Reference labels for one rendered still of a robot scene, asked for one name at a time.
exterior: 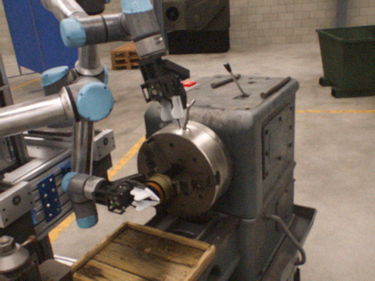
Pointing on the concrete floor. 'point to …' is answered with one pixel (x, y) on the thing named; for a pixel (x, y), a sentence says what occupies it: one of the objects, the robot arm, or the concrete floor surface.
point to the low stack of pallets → (124, 57)
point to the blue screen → (37, 38)
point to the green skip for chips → (348, 61)
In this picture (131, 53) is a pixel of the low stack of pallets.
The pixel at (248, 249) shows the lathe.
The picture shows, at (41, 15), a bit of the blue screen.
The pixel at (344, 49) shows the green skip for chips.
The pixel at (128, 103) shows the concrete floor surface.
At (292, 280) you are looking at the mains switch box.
